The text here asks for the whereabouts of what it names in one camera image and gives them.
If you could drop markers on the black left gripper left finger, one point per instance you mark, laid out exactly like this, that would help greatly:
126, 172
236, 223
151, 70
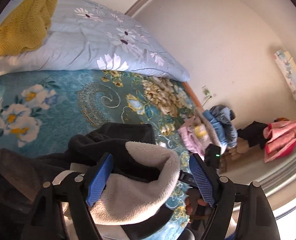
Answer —
82, 192

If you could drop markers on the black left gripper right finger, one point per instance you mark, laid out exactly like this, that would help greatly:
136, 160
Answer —
218, 192

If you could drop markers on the dark grey fleece jacket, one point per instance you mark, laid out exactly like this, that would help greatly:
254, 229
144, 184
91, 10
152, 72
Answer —
112, 183

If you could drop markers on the blue clothes pile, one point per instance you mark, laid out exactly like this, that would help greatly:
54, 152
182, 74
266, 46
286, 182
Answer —
221, 117

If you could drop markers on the right hand black glove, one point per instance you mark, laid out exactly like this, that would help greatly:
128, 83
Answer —
192, 202

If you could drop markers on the pink garment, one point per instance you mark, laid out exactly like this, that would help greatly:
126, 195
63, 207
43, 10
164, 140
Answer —
281, 139

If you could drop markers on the teal floral bed blanket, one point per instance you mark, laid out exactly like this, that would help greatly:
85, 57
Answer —
41, 111

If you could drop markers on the light blue floral quilt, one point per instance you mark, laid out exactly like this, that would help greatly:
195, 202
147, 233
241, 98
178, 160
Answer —
85, 35

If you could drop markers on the yellow knitted sweater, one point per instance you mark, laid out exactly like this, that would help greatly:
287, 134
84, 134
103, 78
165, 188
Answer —
25, 28

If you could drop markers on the orange wooden bed frame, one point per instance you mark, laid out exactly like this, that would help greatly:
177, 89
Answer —
193, 96

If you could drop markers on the wall socket with green plug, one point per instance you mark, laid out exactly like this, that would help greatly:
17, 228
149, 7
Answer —
208, 95

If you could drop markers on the wall calendar scroll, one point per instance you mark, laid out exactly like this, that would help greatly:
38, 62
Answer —
287, 66

